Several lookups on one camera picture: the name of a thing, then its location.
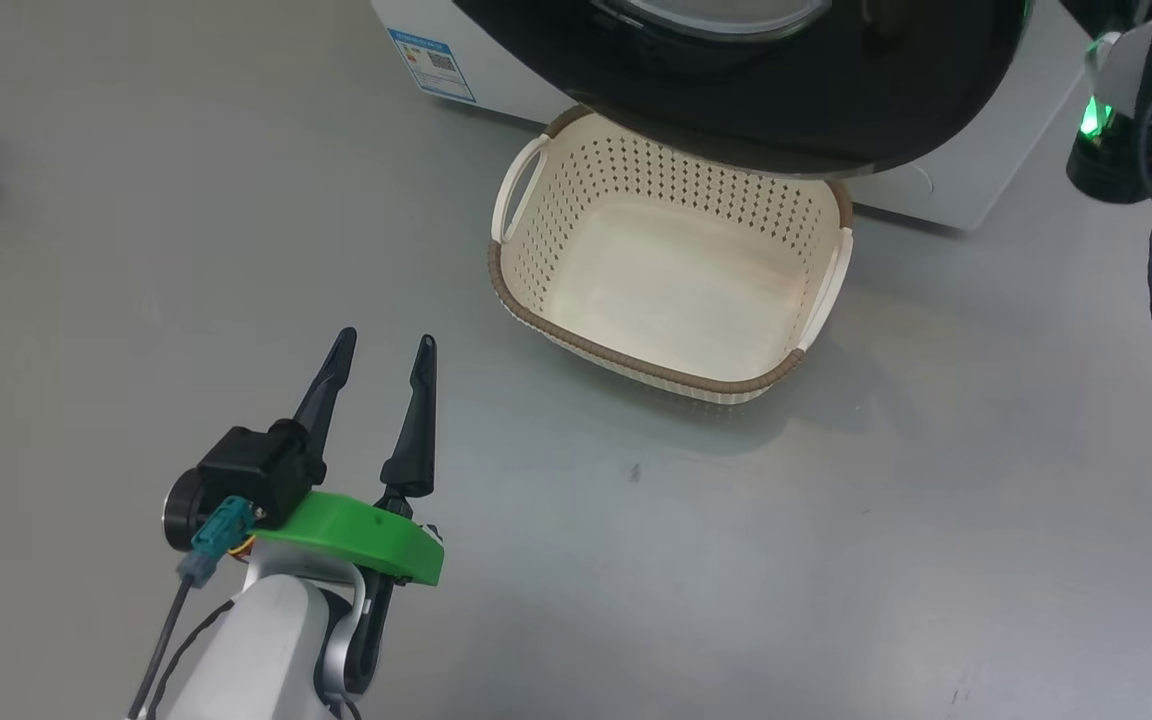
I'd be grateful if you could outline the white washing machine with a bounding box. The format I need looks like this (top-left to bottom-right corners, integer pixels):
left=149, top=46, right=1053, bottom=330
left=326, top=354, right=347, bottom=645
left=371, top=0, right=1102, bottom=233

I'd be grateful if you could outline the left camera cable teal plug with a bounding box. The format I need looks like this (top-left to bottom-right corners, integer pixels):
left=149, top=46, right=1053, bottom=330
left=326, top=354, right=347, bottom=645
left=126, top=497, right=262, bottom=720

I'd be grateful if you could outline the blue white energy label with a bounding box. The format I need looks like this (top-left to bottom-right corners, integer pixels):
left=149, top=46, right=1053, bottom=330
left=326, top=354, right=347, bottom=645
left=388, top=28, right=478, bottom=104

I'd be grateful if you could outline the cream perforated laundry basket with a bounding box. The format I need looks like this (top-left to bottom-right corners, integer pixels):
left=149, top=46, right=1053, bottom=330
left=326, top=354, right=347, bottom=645
left=488, top=105, right=854, bottom=405

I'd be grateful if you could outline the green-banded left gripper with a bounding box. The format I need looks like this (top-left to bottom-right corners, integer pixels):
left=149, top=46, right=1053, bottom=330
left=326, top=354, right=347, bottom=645
left=252, top=327, right=446, bottom=691

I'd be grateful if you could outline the black round glass washer door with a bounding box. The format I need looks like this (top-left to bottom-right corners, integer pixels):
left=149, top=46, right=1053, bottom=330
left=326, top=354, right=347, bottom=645
left=451, top=0, right=1034, bottom=181

